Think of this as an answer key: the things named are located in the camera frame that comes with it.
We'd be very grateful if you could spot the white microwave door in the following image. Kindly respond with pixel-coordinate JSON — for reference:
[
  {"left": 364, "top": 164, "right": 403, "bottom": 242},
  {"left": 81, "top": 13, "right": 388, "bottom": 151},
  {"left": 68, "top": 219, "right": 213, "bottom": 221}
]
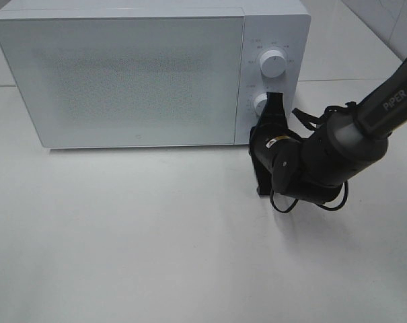
[{"left": 0, "top": 17, "right": 244, "bottom": 148}]

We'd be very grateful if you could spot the white microwave oven body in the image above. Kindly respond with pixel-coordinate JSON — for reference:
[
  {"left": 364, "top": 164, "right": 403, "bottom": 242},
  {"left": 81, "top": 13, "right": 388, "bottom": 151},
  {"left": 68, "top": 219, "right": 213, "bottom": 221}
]
[{"left": 0, "top": 1, "right": 311, "bottom": 145}]

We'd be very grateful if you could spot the upper white power knob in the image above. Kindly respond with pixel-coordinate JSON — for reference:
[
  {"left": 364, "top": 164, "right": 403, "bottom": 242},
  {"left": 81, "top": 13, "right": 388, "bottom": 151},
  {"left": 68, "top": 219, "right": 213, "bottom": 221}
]
[{"left": 258, "top": 48, "right": 287, "bottom": 78}]

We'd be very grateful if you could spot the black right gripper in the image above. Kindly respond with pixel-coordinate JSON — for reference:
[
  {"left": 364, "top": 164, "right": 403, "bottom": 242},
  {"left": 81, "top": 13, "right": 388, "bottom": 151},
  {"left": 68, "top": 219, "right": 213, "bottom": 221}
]
[{"left": 248, "top": 92, "right": 299, "bottom": 196}]

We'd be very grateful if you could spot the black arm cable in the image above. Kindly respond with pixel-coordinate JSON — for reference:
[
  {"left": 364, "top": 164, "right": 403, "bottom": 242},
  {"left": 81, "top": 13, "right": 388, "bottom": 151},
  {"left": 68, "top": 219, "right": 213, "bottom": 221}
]
[{"left": 268, "top": 107, "right": 350, "bottom": 215}]

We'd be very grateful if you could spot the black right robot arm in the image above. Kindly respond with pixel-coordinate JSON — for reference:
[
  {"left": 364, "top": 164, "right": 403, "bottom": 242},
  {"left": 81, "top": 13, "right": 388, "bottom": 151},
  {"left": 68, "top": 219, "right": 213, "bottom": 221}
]
[{"left": 249, "top": 58, "right": 407, "bottom": 213}]

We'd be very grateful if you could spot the white timer knob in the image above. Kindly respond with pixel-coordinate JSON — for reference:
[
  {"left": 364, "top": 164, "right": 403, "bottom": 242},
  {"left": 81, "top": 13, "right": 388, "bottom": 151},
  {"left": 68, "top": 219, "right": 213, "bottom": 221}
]
[{"left": 253, "top": 93, "right": 267, "bottom": 117}]

